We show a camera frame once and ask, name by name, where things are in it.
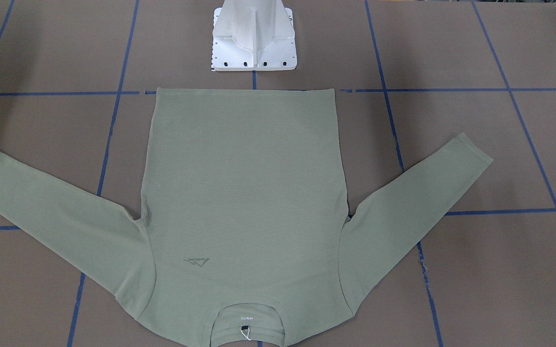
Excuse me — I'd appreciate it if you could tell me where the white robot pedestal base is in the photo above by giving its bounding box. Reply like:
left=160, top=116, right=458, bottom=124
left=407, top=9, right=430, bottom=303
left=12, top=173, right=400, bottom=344
left=211, top=0, right=298, bottom=72

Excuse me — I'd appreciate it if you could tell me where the olive green long-sleeve shirt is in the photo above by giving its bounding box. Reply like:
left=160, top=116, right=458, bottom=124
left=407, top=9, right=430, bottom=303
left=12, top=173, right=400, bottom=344
left=0, top=88, right=492, bottom=347

